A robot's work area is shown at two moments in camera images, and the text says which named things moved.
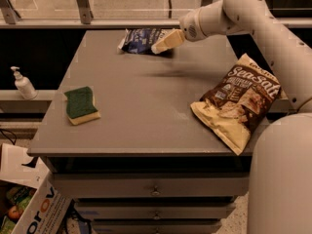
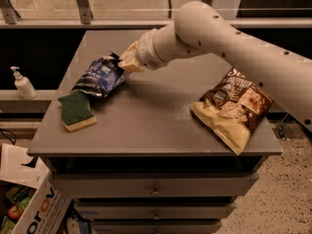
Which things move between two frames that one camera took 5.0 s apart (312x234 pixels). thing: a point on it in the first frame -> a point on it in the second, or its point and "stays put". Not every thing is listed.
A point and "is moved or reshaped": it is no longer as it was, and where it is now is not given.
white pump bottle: x=24 y=86 stays put
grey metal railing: x=10 y=19 stays put
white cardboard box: x=46 y=211 stays put
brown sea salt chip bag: x=236 y=101 stays put
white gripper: x=189 y=27 -> x=145 y=54
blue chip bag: x=140 y=40 is moved or reshaped
